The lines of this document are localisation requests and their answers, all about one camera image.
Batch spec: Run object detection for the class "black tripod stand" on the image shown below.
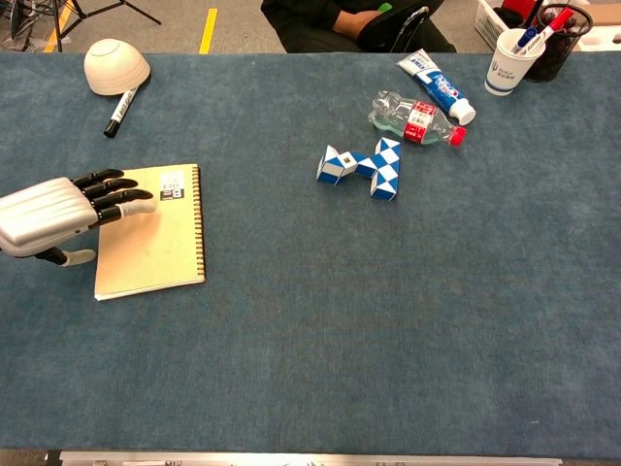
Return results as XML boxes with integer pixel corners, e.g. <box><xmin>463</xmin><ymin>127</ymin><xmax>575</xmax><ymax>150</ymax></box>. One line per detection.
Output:
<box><xmin>47</xmin><ymin>0</ymin><xmax>163</xmax><ymax>52</ymax></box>

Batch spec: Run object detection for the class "clear red-capped plastic bottle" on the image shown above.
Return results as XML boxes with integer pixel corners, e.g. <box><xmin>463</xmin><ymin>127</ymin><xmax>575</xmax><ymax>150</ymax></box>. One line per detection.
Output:
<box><xmin>367</xmin><ymin>89</ymin><xmax>469</xmax><ymax>149</ymax></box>

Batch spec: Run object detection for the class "white paper cup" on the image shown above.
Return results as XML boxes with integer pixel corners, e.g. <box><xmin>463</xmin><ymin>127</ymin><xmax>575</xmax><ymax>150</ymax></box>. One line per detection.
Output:
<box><xmin>483</xmin><ymin>27</ymin><xmax>548</xmax><ymax>97</ymax></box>

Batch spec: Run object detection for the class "black whiteboard marker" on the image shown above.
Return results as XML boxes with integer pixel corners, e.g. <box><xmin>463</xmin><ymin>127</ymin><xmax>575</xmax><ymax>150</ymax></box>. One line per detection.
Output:
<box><xmin>103</xmin><ymin>86</ymin><xmax>139</xmax><ymax>140</ymax></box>

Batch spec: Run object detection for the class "white plastic basket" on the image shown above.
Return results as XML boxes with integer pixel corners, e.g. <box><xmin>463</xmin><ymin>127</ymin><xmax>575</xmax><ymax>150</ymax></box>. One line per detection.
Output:
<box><xmin>474</xmin><ymin>0</ymin><xmax>547</xmax><ymax>52</ymax></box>

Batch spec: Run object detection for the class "black chair with silver armrest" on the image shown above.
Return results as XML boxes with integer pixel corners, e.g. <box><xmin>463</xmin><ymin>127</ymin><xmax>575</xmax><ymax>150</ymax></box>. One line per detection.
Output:
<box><xmin>357</xmin><ymin>5</ymin><xmax>431</xmax><ymax>53</ymax></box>

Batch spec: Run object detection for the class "white upturned bowl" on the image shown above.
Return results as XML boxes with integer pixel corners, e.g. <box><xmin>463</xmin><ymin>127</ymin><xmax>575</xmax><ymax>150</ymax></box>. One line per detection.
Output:
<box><xmin>83</xmin><ymin>38</ymin><xmax>152</xmax><ymax>97</ymax></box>

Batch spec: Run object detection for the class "blue white toothpaste tube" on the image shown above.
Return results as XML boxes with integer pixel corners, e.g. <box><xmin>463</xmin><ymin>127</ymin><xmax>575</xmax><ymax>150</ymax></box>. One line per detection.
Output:
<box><xmin>396</xmin><ymin>48</ymin><xmax>478</xmax><ymax>127</ymax></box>

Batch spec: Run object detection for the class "blue white snake puzzle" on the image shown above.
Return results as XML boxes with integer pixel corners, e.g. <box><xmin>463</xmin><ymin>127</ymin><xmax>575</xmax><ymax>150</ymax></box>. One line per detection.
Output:
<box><xmin>315</xmin><ymin>137</ymin><xmax>404</xmax><ymax>202</ymax></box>

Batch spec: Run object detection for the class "seated person in black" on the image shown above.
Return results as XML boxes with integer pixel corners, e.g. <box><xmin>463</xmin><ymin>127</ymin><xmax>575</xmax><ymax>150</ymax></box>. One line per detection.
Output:
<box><xmin>259</xmin><ymin>0</ymin><xmax>458</xmax><ymax>54</ymax></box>

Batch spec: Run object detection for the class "blue felt table cloth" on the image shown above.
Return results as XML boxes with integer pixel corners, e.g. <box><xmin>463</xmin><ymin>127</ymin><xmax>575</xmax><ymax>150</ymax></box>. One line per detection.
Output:
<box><xmin>0</xmin><ymin>51</ymin><xmax>621</xmax><ymax>461</ymax></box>

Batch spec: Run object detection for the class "aluminium frame rail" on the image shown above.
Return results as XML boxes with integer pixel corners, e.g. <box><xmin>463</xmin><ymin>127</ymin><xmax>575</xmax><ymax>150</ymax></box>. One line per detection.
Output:
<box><xmin>57</xmin><ymin>450</ymin><xmax>564</xmax><ymax>466</ymax></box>

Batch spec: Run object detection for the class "red-capped marker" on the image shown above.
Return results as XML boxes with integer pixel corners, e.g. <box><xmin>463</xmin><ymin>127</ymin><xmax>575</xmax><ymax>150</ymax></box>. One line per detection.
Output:
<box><xmin>526</xmin><ymin>6</ymin><xmax>575</xmax><ymax>52</ymax></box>

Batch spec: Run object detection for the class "blue-capped marker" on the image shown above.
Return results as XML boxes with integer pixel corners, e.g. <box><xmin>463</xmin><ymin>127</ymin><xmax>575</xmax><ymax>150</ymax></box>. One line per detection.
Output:
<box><xmin>511</xmin><ymin>26</ymin><xmax>540</xmax><ymax>55</ymax></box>

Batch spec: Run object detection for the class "yellow spiral notebook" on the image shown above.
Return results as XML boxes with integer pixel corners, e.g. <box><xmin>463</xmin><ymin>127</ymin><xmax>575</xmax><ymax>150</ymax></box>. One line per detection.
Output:
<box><xmin>93</xmin><ymin>163</ymin><xmax>207</xmax><ymax>302</ymax></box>

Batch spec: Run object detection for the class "black mesh pen holder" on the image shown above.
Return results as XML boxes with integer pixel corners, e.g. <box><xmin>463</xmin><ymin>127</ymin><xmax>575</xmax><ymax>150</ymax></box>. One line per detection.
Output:
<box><xmin>525</xmin><ymin>3</ymin><xmax>595</xmax><ymax>83</ymax></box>

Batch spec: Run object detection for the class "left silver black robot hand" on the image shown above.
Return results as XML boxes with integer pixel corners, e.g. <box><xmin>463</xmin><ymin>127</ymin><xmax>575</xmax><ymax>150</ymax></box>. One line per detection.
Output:
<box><xmin>0</xmin><ymin>168</ymin><xmax>158</xmax><ymax>268</ymax></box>

